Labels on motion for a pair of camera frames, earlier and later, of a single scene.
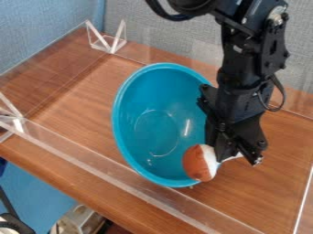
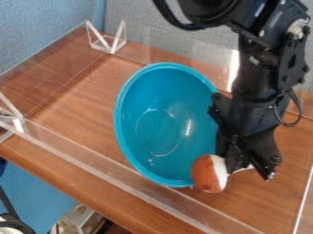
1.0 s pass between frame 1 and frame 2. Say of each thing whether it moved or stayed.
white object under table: stayed
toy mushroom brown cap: moved
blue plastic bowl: stayed
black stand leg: stayed
